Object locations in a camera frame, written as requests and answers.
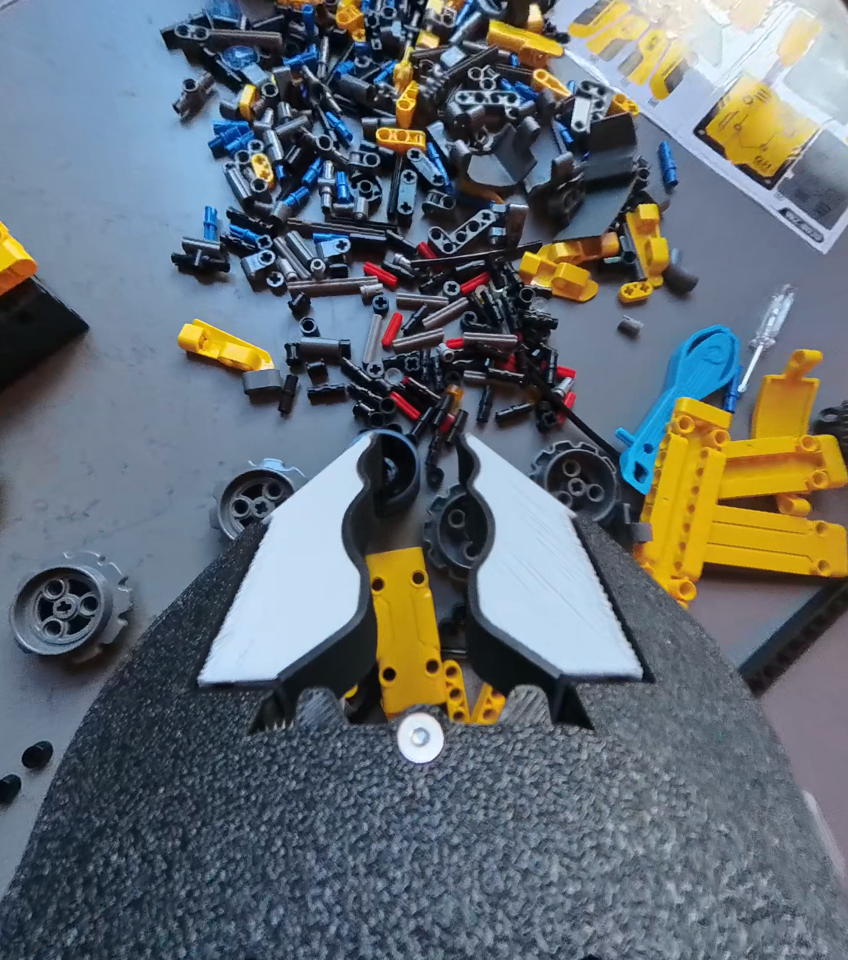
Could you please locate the black wheel rim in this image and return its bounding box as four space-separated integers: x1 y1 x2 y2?
362 431 422 520

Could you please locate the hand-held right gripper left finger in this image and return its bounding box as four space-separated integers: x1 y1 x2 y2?
197 431 387 699

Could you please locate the yellow sticker sheet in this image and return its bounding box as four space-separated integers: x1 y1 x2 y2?
566 0 848 252

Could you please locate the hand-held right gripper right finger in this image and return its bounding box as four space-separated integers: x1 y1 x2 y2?
457 433 646 695

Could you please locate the yellow flat panel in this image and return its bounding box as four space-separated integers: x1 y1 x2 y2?
364 546 449 720
716 433 848 504
701 502 848 580

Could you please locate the grey desk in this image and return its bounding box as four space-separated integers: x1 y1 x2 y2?
0 0 848 960

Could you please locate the small yellow curved panel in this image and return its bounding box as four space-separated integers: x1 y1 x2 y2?
178 320 275 374

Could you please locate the long black beam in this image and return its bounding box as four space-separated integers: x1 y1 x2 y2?
739 566 848 695

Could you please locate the blue brick separator tool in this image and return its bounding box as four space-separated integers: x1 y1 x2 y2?
615 324 741 496

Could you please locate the yellow long frame beam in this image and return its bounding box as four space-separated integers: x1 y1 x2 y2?
634 397 732 605

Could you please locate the dark grey toothed wheel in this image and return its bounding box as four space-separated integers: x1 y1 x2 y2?
10 551 134 666
422 483 496 585
529 440 623 526
210 457 306 545

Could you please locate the pile of small building pieces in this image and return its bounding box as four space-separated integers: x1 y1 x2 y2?
161 0 702 459

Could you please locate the small clear-handled screwdriver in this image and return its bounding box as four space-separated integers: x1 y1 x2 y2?
724 285 798 410

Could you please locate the yellow tabbed panel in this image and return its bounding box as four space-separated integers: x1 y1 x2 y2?
750 348 826 442

